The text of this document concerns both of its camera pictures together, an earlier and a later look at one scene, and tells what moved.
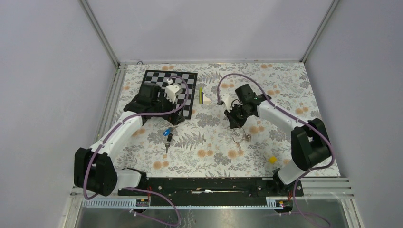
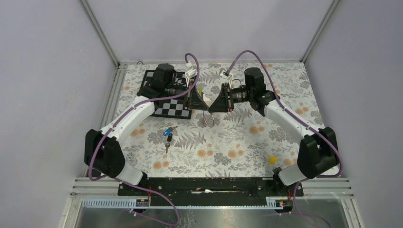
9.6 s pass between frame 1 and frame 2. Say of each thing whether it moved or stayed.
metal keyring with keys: moved
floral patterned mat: stayed
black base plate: stayed
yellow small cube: stayed
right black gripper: moved
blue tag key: stayed
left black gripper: moved
